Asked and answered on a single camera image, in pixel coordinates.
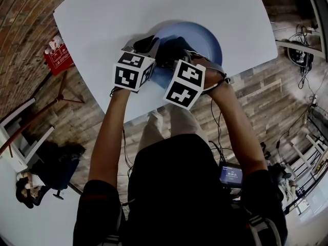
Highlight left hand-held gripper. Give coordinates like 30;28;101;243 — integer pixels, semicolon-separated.
112;34;162;92

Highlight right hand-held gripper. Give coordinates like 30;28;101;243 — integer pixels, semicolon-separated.
162;52;207;110

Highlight grey cloth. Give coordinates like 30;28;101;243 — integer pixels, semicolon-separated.
155;36;199;68

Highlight blue round bowl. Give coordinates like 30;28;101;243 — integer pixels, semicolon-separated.
147;20;223;95

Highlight person's left forearm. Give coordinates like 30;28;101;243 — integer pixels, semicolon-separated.
88;87;132;189

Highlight person's right forearm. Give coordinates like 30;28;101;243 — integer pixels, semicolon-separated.
207;82;269;175

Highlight person's right hand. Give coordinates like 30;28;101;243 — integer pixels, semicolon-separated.
191;53;228;91

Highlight person's beige trousers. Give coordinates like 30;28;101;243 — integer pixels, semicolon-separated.
138;104;210;158

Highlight red box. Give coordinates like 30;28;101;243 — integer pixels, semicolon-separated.
43;34;73;77

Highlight small screen device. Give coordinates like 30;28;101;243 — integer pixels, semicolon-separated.
219;162;243;189

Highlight person's black shirt torso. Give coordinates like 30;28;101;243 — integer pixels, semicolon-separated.
73;133;288;246

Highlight black office chair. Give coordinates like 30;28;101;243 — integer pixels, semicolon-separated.
15;183;65;210
266;162;293;202

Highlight wooden coat stand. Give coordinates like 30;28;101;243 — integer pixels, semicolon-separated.
0;68;86;155

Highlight white framed dark desk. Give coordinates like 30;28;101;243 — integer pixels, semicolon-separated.
275;0;328;59

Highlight black coiled cable device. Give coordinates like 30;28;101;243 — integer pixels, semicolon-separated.
286;46;315;67

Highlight black cable tangle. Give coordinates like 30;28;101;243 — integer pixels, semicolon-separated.
289;24;312;46

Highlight white desk frame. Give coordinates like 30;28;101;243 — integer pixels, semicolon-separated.
281;127;328;215

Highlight grey shoulder strap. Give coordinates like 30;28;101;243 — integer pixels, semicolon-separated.
105;198;136;246
243;209;281;246

